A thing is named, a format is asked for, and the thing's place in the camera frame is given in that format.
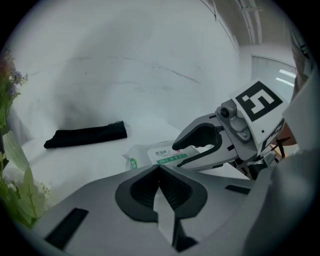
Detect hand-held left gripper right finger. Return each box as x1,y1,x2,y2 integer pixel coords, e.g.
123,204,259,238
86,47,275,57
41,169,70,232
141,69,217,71
159,164,256,256

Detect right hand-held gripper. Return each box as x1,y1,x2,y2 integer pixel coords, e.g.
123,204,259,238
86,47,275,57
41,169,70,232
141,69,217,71
171,78,291,181

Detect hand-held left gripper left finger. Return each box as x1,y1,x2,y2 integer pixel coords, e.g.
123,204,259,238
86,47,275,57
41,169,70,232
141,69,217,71
31,164,174,256

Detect white wet wipe pack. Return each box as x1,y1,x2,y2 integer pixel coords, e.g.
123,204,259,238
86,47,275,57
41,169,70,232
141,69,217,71
121,139,209,173

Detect person's right forearm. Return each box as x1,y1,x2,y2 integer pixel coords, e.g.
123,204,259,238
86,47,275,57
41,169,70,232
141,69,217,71
284,123,300,146

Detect black fabric pouch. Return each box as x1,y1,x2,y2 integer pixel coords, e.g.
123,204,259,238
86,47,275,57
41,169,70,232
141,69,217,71
43,120,129,150

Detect grey window blinds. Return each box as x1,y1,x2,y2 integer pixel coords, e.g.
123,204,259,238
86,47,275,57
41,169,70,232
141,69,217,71
250,54,299,101

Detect artificial flower bouquet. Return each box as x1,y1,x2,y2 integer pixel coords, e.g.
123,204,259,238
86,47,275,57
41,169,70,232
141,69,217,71
0,46,51,230

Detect person's beige shirt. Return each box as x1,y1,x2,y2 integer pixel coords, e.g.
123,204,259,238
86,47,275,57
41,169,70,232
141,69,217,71
289,26,314,101

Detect white ceiling pipes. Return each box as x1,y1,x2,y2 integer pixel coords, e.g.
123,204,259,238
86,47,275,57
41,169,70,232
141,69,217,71
236,0,264,46

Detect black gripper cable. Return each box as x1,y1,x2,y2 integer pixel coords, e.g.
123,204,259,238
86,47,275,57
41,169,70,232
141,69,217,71
271,136,292,160

